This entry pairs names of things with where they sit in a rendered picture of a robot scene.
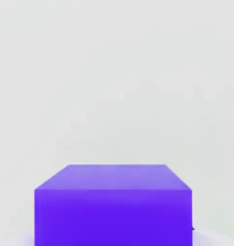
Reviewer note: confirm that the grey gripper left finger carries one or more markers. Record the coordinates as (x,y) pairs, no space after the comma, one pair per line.
(27,241)

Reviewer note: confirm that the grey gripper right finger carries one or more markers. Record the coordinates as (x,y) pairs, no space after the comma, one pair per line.
(199,240)

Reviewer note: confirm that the small purple cube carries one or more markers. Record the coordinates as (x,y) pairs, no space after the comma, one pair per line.
(113,211)

